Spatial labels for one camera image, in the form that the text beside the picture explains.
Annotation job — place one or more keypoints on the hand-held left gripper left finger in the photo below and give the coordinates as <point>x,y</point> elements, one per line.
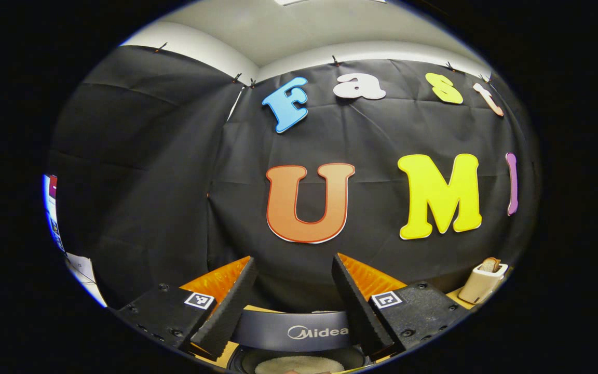
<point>226,317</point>

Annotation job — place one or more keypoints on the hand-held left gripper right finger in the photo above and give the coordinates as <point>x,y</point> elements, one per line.
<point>361,317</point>

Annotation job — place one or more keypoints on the grey silver rice cooker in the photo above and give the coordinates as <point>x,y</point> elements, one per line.
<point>278,332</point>

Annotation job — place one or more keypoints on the white rice pile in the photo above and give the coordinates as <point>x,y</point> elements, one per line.
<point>299,364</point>

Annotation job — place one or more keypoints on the white toaster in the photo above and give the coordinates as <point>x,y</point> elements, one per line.
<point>478,285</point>

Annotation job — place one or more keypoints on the toast bread slice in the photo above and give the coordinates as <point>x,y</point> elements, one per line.
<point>490,265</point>

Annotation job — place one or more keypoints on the black backdrop cloth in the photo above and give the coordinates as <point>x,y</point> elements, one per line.
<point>174,182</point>

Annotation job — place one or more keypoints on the white desk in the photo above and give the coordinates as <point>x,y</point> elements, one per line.
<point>83,270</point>

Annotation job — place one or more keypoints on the computer monitor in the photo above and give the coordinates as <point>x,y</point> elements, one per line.
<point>51,208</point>

